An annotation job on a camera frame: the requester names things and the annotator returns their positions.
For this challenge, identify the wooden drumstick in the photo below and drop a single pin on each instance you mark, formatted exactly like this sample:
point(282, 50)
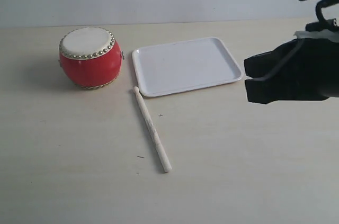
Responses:
point(165, 162)

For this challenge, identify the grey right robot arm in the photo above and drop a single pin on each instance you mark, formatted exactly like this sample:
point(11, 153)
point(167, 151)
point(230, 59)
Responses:
point(286, 64)

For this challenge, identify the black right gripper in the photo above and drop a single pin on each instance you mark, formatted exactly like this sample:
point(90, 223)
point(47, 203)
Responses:
point(316, 76)

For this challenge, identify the white plastic tray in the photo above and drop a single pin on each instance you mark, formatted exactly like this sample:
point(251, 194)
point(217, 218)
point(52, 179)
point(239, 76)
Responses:
point(183, 66)

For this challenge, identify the small red drum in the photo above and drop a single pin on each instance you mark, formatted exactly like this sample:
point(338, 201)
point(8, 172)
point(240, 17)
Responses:
point(90, 57)

